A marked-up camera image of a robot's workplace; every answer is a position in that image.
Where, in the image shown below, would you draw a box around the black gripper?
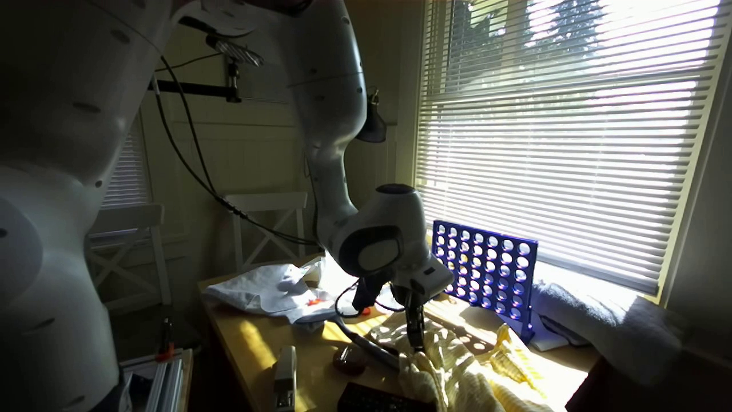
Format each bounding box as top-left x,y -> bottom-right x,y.
401,278 -> 432,355

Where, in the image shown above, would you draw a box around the yellow striped towel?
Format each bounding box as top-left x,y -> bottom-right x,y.
363,306 -> 570,412

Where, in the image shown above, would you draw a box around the folded grey blue towel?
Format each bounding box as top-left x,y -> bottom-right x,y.
529,276 -> 688,386

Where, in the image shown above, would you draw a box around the round metal knob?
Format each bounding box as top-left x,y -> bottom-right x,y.
335,346 -> 369,378

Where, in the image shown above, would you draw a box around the black remote control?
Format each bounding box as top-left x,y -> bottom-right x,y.
335,379 -> 441,412

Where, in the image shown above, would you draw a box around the blue connect four grid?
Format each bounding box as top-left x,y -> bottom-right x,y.
428,216 -> 541,346

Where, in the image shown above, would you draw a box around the silver stapler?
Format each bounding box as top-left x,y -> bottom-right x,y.
272,342 -> 303,412

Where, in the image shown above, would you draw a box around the white grey crumpled cloth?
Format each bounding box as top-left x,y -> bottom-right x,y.
201,253 -> 385,327

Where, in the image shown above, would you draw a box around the white cross-back chair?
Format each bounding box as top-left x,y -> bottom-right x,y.
221,189 -> 311,271
83,202 -> 173,315

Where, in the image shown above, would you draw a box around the dark lamp shade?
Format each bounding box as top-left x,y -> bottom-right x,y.
356,89 -> 398,146

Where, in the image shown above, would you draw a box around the white window blinds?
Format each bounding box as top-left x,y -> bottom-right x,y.
97,124 -> 155,212
414,0 -> 732,295

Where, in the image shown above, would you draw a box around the white slatted rack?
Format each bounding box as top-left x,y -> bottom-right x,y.
116,347 -> 197,412

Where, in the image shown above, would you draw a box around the red handled tool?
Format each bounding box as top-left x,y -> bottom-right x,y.
155,317 -> 179,362

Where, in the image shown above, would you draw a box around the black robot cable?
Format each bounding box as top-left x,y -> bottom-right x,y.
146,52 -> 328,249

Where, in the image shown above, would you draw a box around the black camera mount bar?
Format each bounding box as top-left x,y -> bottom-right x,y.
146,55 -> 247,105

